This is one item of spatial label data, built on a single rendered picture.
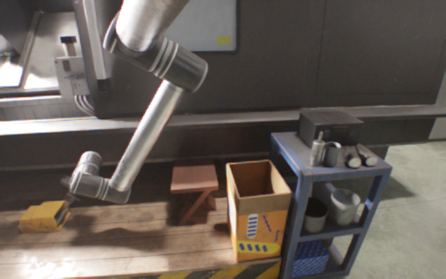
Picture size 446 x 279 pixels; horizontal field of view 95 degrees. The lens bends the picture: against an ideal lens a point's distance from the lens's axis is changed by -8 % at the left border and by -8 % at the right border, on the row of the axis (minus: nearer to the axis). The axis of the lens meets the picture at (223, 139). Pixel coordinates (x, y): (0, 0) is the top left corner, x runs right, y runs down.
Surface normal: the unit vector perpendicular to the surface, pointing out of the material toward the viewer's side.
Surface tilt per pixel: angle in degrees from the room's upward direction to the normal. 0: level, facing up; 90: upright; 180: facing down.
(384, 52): 86
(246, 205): 90
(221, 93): 86
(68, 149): 90
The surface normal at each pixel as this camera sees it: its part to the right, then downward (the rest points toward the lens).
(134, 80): 0.12, 0.37
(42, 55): 0.08, -0.34
